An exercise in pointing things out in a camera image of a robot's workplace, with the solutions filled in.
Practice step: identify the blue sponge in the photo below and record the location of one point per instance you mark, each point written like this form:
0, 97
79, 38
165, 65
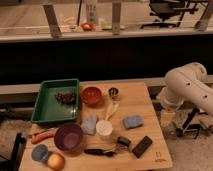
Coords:
132, 122

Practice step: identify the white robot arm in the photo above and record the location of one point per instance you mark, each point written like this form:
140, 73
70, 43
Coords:
186, 83

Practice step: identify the red bowl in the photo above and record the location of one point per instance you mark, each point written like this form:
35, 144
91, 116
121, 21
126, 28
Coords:
91, 96

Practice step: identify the purple bowl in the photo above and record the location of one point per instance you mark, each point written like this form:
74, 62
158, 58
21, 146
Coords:
68, 137

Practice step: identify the small metal cup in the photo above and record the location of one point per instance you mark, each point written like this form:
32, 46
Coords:
113, 93

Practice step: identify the yellow banana peel toy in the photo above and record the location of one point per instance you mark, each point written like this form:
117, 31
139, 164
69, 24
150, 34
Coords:
111, 110

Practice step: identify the bunch of dark grapes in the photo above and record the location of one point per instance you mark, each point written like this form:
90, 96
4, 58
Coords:
65, 98

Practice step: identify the light blue cloth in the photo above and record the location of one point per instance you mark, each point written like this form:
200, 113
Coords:
88, 124

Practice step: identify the white cup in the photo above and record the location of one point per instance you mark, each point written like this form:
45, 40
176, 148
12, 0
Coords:
104, 128

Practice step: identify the green plastic tray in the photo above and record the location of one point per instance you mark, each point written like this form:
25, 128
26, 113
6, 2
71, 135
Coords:
48, 110

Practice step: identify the black tape roll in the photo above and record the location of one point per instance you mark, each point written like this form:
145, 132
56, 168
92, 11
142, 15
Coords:
123, 141

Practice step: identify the red fruit on shelf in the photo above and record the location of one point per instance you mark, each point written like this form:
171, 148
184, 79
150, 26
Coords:
87, 26

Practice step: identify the black rectangular remote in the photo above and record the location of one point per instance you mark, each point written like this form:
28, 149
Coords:
142, 146

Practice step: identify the orange carrot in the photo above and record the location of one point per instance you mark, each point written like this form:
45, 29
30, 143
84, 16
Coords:
40, 137

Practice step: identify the red yellow apple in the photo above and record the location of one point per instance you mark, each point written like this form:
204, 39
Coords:
56, 161

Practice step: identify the blue round lid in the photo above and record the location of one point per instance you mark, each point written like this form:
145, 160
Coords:
40, 153

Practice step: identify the black office chair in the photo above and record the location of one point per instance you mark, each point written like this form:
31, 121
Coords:
165, 9

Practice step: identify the black chair beside table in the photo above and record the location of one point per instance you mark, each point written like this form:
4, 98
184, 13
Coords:
12, 163

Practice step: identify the black handled spoon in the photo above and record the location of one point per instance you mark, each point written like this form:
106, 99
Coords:
100, 152

